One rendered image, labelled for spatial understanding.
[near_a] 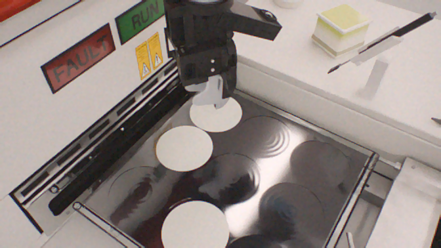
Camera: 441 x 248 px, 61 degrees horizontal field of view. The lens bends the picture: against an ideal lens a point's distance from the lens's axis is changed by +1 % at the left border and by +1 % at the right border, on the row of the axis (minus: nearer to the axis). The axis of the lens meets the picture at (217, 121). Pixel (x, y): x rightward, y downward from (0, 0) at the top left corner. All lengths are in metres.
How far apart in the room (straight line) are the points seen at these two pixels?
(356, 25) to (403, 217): 0.34
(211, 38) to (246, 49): 0.26
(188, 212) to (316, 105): 0.31
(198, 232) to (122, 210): 0.13
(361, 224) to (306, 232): 0.15
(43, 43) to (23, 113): 0.09
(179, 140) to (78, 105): 0.19
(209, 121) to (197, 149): 0.07
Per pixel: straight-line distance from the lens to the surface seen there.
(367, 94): 0.70
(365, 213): 0.74
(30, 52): 0.51
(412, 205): 0.70
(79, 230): 0.71
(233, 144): 0.67
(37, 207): 0.63
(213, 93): 0.56
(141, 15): 0.61
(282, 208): 0.61
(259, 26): 0.52
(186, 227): 0.59
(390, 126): 0.70
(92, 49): 0.56
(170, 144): 0.68
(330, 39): 0.76
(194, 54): 0.48
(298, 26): 0.84
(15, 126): 0.54
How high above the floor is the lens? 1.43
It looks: 49 degrees down
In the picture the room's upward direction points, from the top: straight up
